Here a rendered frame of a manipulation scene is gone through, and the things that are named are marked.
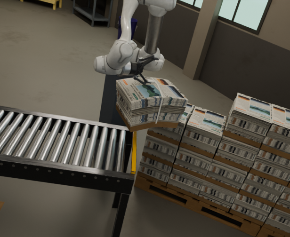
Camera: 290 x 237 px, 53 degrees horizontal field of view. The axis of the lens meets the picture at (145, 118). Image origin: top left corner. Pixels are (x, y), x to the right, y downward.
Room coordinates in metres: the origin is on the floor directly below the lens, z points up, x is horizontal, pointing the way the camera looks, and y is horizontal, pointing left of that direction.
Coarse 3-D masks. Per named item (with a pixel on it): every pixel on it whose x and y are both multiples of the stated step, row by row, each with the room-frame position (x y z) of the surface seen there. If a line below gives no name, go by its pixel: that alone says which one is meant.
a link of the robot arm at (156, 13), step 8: (152, 0) 1.94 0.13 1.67; (160, 0) 1.94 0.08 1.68; (168, 0) 1.95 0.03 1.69; (176, 0) 2.03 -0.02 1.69; (152, 8) 1.97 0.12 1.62; (160, 8) 1.96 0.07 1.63; (168, 8) 1.96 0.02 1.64; (152, 16) 2.04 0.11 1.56; (160, 16) 2.02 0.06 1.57; (152, 24) 2.06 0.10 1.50; (160, 24) 2.08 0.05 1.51; (152, 32) 2.10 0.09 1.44; (160, 32) 2.15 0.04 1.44; (152, 40) 2.14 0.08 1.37; (144, 48) 2.25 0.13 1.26; (152, 48) 2.18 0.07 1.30; (160, 56) 2.28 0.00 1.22; (152, 64) 2.23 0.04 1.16; (160, 64) 2.25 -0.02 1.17
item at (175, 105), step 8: (160, 80) 1.89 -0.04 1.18; (168, 80) 1.95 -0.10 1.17; (160, 88) 1.74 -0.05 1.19; (168, 88) 1.79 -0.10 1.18; (176, 88) 1.84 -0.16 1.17; (168, 96) 1.65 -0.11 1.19; (176, 96) 1.70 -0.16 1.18; (184, 96) 1.75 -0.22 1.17; (168, 104) 1.65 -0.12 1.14; (176, 104) 1.68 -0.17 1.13; (184, 104) 1.71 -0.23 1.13; (168, 112) 1.66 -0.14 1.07; (176, 112) 1.69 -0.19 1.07; (160, 120) 1.65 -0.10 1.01; (168, 120) 1.68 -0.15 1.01; (176, 120) 1.71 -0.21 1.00
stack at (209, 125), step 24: (192, 120) 2.09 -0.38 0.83; (216, 120) 2.19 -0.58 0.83; (168, 144) 2.04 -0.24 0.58; (192, 144) 2.00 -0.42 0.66; (216, 144) 1.96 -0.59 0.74; (240, 144) 1.92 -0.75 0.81; (144, 168) 2.08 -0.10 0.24; (168, 168) 2.03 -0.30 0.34; (192, 168) 1.98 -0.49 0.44; (216, 168) 1.94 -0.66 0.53; (264, 168) 1.87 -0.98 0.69; (288, 168) 1.83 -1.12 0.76; (192, 192) 1.97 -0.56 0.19; (216, 192) 1.92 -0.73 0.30; (264, 192) 1.84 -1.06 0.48; (264, 216) 1.82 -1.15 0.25
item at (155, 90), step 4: (148, 84) 1.77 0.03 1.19; (152, 84) 1.78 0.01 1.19; (152, 88) 1.72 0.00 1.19; (156, 88) 1.73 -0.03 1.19; (156, 92) 1.67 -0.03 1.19; (156, 96) 1.62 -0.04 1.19; (160, 96) 1.63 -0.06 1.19; (164, 96) 1.64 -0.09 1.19; (160, 100) 1.62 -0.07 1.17; (164, 100) 1.63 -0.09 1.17; (156, 104) 1.61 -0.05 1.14; (164, 104) 1.64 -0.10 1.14; (156, 108) 1.62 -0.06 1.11; (156, 112) 1.62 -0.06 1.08; (160, 112) 1.64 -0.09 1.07; (156, 116) 1.63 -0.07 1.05; (160, 116) 1.64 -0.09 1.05
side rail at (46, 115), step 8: (16, 112) 1.67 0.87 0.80; (24, 112) 1.69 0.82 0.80; (32, 112) 1.71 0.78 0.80; (40, 112) 1.74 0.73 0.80; (64, 120) 1.71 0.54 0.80; (72, 120) 1.73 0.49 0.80; (80, 120) 1.75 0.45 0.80; (88, 120) 1.78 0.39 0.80; (40, 128) 1.69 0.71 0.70; (72, 128) 1.72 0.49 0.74; (112, 128) 1.76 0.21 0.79; (120, 128) 1.77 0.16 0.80; (88, 136) 1.74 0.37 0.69; (128, 136) 1.77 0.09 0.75
